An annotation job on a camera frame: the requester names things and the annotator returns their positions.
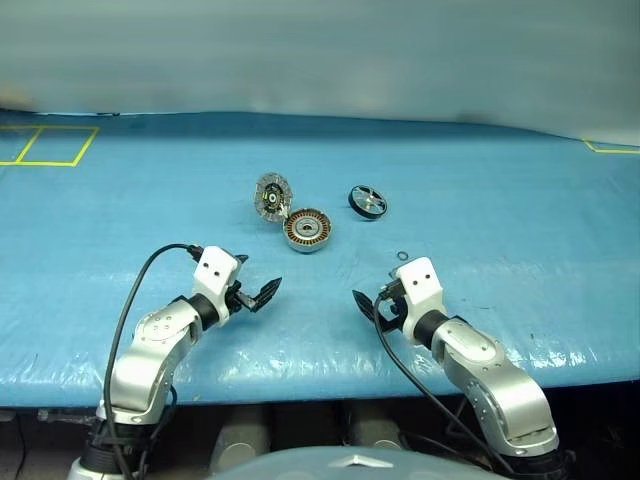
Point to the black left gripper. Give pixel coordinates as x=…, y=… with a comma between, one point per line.
x=241, y=299

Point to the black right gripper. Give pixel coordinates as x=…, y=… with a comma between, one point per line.
x=392, y=310

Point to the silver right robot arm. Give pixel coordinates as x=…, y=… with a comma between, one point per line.
x=495, y=380

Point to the grey rounded cylinder shape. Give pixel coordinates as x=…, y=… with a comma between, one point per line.
x=377, y=425
x=240, y=440

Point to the motor stator with copper windings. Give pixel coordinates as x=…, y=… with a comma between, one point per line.
x=307, y=231

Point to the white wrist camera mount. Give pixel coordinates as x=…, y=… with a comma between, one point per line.
x=215, y=267
x=422, y=285

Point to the grey robot chest shell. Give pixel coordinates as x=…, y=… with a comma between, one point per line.
x=350, y=467

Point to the black motor rotor silver spokes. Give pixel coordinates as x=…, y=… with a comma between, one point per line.
x=367, y=201

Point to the finned silver motor end cap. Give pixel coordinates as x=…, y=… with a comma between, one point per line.
x=272, y=197

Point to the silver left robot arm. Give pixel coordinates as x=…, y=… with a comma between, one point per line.
x=145, y=360

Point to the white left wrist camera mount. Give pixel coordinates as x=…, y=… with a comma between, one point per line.
x=215, y=267

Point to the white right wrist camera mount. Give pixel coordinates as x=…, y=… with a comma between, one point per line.
x=422, y=285

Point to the blue table cover sheet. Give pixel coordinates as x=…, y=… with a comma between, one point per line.
x=450, y=175

